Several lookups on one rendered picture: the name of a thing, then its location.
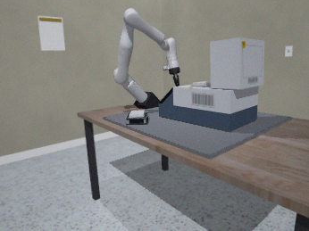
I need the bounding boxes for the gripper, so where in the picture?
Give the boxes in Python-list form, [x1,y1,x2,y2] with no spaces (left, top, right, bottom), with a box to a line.
[169,67,180,87]

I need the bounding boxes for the white benchtop thermal cycler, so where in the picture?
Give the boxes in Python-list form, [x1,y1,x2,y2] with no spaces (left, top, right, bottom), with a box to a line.
[159,37,264,131]

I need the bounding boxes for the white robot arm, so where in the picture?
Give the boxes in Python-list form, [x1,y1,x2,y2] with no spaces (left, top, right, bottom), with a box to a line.
[113,8,179,103]

